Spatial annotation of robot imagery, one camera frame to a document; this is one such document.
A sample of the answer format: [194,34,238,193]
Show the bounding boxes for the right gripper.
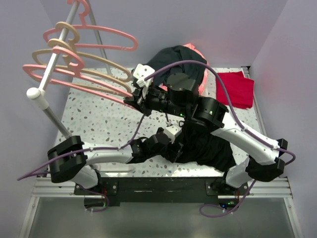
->
[124,80,188,118]

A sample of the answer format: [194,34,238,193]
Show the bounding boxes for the black shorts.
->
[168,125,236,172]

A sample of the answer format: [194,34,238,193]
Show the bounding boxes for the pink hanger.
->
[43,22,138,52]
[32,46,132,105]

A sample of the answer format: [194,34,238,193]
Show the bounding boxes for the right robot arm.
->
[124,73,287,195]

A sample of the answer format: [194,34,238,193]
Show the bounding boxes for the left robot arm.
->
[48,124,182,194]

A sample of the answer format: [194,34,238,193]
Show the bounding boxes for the upper beige hanger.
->
[31,21,132,82]

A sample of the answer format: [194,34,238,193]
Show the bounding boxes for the beige hanger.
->
[48,38,132,97]
[31,21,132,82]

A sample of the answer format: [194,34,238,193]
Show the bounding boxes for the lower beige hanger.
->
[48,38,132,97]

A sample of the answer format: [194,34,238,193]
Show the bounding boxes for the top pink hanger hook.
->
[66,0,90,25]

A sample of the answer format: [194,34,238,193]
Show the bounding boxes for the dark teal garment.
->
[143,45,207,86]

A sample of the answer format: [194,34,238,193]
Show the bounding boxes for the pink garment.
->
[163,43,209,94]

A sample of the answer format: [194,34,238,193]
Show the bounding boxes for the red folded cloth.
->
[218,71,254,109]

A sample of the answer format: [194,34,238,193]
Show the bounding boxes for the metal clothes rack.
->
[22,14,121,139]

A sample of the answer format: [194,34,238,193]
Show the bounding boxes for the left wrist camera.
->
[163,124,181,143]

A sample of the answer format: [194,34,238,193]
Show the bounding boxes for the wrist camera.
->
[163,124,181,143]
[132,63,155,89]

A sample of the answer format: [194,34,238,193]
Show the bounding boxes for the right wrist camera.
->
[132,63,155,89]

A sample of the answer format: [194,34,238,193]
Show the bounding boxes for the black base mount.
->
[73,176,250,209]

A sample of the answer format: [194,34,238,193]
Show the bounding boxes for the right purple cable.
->
[143,59,297,218]

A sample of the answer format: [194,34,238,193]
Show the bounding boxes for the purple cable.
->
[143,59,297,218]
[17,113,147,181]

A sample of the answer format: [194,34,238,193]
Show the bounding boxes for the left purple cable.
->
[17,113,147,181]

